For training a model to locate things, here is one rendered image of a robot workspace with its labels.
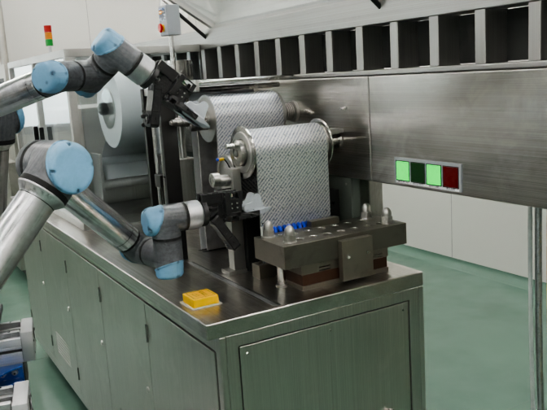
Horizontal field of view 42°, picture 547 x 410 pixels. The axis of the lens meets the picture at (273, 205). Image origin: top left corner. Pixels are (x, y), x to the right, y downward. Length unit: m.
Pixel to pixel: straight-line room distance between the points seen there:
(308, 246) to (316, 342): 0.25
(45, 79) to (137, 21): 5.99
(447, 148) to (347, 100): 0.43
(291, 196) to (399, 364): 0.56
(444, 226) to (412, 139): 3.46
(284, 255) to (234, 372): 0.31
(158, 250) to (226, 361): 0.34
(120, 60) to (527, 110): 0.97
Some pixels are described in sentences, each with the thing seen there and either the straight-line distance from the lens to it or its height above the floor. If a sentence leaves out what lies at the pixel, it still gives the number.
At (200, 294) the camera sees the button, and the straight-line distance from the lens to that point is 1.82.
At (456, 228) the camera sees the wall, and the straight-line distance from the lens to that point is 5.25.
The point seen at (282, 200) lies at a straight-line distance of 1.99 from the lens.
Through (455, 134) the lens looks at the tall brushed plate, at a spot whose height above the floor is 1.29.
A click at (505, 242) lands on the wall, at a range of 4.95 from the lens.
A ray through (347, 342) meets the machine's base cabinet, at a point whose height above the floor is 0.76.
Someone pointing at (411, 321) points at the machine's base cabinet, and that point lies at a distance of 2.02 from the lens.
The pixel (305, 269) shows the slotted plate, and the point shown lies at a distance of 1.85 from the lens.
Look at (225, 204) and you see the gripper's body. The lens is 1.87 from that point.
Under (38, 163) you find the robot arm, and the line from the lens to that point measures 1.63.
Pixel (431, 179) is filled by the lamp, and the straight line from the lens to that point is 1.85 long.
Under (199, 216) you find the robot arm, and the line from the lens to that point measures 1.84.
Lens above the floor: 1.46
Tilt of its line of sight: 11 degrees down
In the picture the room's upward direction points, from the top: 4 degrees counter-clockwise
